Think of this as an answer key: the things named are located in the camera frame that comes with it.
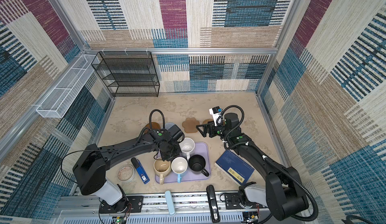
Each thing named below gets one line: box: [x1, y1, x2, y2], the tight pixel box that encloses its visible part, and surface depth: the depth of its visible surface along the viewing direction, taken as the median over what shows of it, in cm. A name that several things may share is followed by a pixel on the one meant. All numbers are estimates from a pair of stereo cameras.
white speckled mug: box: [178, 137, 196, 162], surface depth 87 cm
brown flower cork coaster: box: [181, 117, 200, 134], surface depth 107 cm
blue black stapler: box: [130, 157, 151, 185], surface depth 82 cm
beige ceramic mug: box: [153, 156, 172, 185], surface depth 78 cm
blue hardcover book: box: [214, 149, 255, 186], surface depth 85 cm
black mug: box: [188, 154, 210, 178], surface depth 80 cm
